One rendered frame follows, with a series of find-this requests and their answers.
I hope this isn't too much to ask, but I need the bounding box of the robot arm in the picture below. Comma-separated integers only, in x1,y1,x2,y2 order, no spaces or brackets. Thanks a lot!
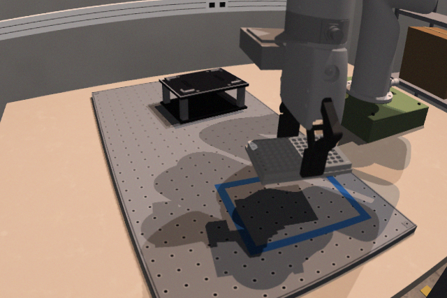
240,0,437,103

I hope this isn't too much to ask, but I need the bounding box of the blue tape rectangle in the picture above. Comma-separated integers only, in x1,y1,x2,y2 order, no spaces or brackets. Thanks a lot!
215,176,372,255

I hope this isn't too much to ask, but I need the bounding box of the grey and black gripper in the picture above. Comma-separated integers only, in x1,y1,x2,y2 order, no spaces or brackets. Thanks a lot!
277,42,348,178

